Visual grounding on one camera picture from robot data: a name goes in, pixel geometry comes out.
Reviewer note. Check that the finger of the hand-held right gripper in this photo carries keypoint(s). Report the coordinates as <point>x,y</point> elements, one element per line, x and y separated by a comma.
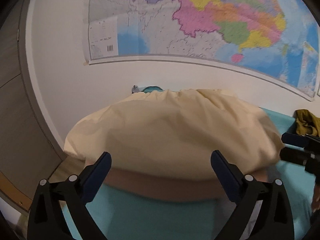
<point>293,139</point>
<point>292,156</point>

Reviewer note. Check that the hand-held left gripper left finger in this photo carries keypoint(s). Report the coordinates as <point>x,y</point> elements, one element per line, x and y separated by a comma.
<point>97,177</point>

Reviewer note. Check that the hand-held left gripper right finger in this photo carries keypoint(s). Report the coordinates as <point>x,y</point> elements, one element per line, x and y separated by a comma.
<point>225,176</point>

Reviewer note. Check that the cream jacket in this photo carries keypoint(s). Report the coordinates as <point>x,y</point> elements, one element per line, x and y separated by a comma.
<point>175,130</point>

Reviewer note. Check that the olive garment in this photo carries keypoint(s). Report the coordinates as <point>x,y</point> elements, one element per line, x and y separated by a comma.
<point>305,122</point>

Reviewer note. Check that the teal grey bed sheet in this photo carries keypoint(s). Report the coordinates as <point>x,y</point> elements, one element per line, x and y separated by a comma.
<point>150,217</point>

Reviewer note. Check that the grey wardrobe door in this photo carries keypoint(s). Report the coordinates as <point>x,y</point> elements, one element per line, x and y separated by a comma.
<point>20,117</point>

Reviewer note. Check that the colourful wall map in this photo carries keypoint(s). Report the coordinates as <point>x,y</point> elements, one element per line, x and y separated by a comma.
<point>200,17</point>

